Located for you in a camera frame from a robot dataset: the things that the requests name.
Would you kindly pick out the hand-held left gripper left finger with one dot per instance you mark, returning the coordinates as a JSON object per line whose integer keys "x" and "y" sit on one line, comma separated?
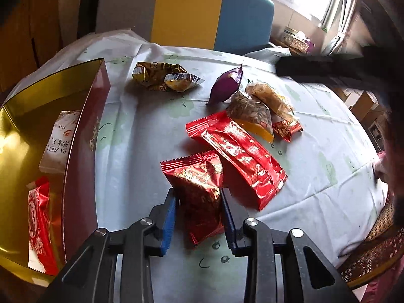
{"x": 169, "y": 224}

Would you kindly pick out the square red snack packet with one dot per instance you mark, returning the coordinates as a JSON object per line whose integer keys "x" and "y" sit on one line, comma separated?
{"x": 195, "y": 189}

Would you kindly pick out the grey yellow blue sofa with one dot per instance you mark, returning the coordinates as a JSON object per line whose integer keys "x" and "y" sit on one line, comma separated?
{"x": 186, "y": 9}

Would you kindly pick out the floral curtain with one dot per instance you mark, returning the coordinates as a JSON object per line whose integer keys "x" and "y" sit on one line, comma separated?
{"x": 342, "y": 12}

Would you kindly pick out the red and white snack packet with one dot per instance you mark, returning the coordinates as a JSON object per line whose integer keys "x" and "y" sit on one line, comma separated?
{"x": 39, "y": 227}

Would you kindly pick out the clear orange crumb snack packet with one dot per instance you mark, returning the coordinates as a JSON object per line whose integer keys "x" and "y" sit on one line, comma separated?
{"x": 268, "y": 97}

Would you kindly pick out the red tin box gold inside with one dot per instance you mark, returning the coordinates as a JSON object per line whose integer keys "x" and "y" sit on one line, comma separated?
{"x": 85, "y": 151}

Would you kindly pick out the patterned tissue box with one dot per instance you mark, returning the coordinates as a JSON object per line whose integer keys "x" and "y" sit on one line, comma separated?
{"x": 296, "y": 42}

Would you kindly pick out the brown wooden cabinet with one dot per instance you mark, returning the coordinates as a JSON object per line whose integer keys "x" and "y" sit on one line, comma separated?
{"x": 31, "y": 22}

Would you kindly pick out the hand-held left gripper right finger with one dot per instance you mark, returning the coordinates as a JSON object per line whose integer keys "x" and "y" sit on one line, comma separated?
{"x": 228, "y": 224}

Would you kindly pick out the small red snack packet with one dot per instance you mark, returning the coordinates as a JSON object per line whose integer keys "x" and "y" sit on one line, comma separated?
{"x": 285, "y": 129}

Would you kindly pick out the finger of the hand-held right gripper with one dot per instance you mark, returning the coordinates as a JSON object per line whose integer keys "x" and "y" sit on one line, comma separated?
{"x": 315, "y": 66}

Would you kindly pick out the pale green-print tablecloth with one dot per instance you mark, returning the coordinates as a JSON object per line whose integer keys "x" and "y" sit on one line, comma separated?
{"x": 142, "y": 139}

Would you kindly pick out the cardboard box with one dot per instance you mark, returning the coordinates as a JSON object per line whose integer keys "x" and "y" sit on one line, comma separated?
{"x": 366, "y": 104}

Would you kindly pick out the wicker chair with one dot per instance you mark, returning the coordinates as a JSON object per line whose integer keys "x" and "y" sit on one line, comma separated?
{"x": 375, "y": 252}

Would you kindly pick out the black chair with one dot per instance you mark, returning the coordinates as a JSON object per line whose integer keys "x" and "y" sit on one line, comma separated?
{"x": 90, "y": 6}

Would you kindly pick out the clear triangular nut packet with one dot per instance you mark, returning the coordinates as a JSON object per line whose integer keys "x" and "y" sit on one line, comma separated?
{"x": 249, "y": 113}

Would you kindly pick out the yellow silver snack packet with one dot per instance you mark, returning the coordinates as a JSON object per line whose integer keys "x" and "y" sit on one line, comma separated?
{"x": 183, "y": 82}

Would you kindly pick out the brown gold snack packet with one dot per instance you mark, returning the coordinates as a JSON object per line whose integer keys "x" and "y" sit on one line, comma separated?
{"x": 151, "y": 74}

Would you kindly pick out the long red snack packet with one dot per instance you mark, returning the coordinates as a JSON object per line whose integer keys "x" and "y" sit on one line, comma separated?
{"x": 243, "y": 154}

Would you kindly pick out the purple box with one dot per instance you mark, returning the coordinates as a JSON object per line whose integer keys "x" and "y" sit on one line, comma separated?
{"x": 311, "y": 45}

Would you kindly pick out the purple snack packet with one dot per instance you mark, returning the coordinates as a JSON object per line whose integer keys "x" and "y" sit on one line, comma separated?
{"x": 225, "y": 85}

